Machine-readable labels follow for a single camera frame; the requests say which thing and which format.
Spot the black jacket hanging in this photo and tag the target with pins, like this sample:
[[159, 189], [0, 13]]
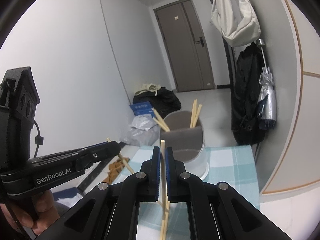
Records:
[[245, 122]]

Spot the silver folded umbrella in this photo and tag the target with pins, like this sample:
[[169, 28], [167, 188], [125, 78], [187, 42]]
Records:
[[267, 103]]

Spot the wooden chopstick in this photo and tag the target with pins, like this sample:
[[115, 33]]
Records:
[[121, 156], [158, 117], [193, 112], [197, 115], [165, 202], [161, 125]]

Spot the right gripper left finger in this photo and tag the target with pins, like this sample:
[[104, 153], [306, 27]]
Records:
[[142, 186]]

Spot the black clothes pile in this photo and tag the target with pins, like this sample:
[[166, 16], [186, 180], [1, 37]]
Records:
[[163, 101]]

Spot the white shoulder bag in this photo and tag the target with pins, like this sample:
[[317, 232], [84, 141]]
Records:
[[236, 21]]

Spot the blue cardboard box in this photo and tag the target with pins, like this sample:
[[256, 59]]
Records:
[[142, 108]]

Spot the grey door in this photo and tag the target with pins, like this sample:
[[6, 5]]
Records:
[[185, 45]]

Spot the beige garment on pile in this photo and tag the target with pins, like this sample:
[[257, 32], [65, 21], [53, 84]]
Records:
[[148, 87]]

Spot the grey plastic parcel bag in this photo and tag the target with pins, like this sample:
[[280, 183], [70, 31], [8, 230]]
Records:
[[143, 131]]

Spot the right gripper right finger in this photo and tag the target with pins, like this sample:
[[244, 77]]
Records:
[[183, 186]]

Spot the white utensil holder cup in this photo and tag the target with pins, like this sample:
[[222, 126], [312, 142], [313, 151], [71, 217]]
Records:
[[187, 143]]

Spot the person's left hand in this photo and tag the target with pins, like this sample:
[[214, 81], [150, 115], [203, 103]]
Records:
[[47, 213]]

